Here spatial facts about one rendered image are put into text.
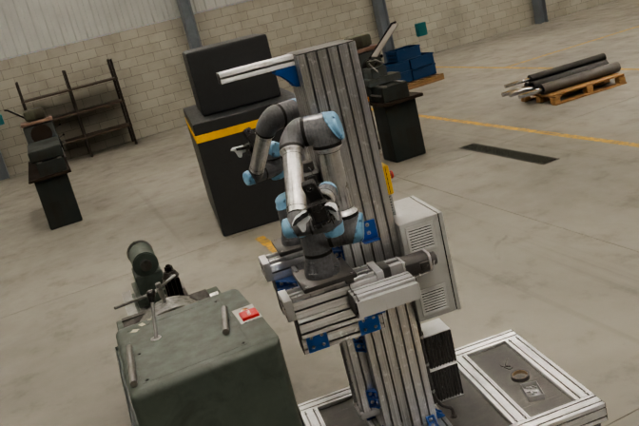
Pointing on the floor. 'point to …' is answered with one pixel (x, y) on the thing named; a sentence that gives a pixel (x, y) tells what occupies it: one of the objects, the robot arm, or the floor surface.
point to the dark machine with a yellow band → (232, 129)
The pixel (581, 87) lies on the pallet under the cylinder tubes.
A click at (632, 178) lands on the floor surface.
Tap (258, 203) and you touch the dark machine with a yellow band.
